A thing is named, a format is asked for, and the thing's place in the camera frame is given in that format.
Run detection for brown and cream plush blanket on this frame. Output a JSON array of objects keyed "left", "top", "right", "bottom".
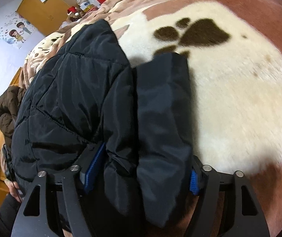
[{"left": 20, "top": 0, "right": 282, "bottom": 236}]

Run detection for brown puffer coat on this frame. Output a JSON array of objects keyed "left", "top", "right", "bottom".
[{"left": 0, "top": 86, "right": 26, "bottom": 148}]

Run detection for black padded jacket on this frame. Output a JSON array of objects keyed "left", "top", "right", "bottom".
[{"left": 12, "top": 20, "right": 193, "bottom": 234}]

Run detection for cartoon wall sticker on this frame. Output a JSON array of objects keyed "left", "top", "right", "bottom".
[{"left": 0, "top": 12, "right": 36, "bottom": 49}]

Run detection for person's left hand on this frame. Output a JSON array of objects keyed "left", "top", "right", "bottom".
[{"left": 4, "top": 179, "right": 23, "bottom": 203}]

